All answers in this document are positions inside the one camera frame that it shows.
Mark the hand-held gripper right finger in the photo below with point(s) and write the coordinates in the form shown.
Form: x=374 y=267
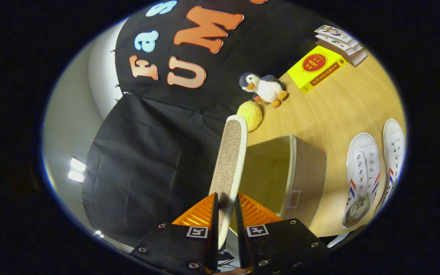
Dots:
x=240 y=236

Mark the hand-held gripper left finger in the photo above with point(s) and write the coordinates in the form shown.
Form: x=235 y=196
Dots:
x=214 y=229

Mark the beige storage box lid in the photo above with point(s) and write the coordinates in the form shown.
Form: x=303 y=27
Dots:
x=229 y=160

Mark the beige fabric storage box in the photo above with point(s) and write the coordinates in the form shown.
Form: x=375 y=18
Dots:
x=308 y=172

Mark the white shoe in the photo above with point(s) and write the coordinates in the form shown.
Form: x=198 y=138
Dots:
x=393 y=145
x=363 y=164

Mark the black backdrop cloth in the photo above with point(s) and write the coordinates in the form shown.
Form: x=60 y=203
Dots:
x=147 y=152

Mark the yellow round plush toy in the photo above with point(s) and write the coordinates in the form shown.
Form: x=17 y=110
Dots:
x=251 y=114

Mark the penguin plush toy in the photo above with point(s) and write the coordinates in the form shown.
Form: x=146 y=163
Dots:
x=267 y=89

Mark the twin strip ceiling light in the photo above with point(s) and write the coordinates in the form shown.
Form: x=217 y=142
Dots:
x=76 y=170

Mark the yellow book red label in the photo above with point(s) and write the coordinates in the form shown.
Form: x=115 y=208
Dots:
x=315 y=68

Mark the brown cover book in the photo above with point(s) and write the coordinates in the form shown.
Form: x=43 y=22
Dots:
x=359 y=58

